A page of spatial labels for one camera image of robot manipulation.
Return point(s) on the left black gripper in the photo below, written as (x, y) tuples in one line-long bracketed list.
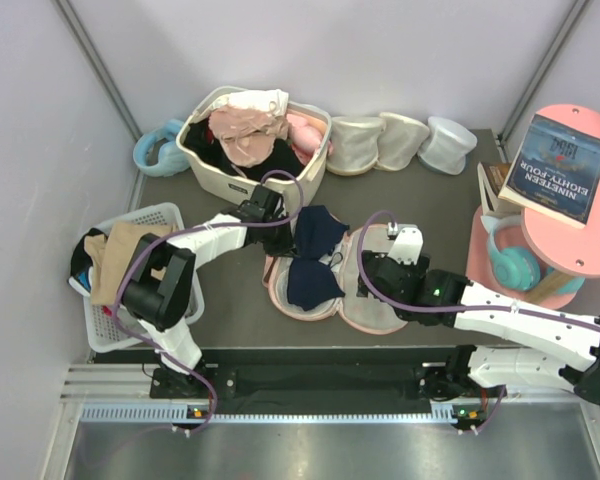
[(284, 247)]

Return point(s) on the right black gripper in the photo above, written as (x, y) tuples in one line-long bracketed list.
[(420, 268)]

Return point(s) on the floral mesh laundry bag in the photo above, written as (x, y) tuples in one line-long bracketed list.
[(366, 314)]

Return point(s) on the navy blue bra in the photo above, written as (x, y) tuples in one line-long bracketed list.
[(311, 282)]

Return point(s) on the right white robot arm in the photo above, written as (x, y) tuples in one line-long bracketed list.
[(553, 349)]

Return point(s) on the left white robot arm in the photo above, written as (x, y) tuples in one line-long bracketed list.
[(157, 284)]

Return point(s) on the beige mesh wash bag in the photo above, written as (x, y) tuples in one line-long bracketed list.
[(354, 143)]

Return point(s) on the cream mesh wash bag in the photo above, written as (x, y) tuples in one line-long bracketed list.
[(400, 141)]

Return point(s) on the pink garment in basket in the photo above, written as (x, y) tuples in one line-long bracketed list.
[(305, 138)]

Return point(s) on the black clothes in basket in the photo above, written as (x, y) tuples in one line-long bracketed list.
[(201, 141)]

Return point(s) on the white garment on basket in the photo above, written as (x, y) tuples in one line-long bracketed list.
[(273, 102)]

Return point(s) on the light blue headphones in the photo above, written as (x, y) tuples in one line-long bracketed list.
[(156, 153)]

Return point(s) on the teal cat-ear headphones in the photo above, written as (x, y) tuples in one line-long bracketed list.
[(514, 267)]

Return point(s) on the brown book under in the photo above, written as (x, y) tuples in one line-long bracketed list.
[(491, 178)]

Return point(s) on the tan folded garment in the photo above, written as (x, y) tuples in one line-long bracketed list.
[(111, 255)]

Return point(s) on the Nineteen Eighty-Four book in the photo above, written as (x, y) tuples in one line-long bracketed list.
[(556, 172)]

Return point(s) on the pink tiered side table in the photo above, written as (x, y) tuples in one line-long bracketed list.
[(570, 251)]

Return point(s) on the black garment in white basket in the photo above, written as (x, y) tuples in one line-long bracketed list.
[(80, 260)]

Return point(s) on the white perforated plastic basket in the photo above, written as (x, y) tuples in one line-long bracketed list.
[(103, 335)]

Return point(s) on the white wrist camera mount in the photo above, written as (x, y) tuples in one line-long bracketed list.
[(407, 243)]

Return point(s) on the white slotted cable duct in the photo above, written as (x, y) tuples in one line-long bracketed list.
[(188, 414)]

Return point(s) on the left corner aluminium post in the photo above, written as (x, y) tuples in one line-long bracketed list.
[(71, 18)]

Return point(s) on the corner aluminium post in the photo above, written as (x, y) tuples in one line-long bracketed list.
[(565, 30), (71, 18)]

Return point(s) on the right corner aluminium post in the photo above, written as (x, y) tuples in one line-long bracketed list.
[(565, 30)]

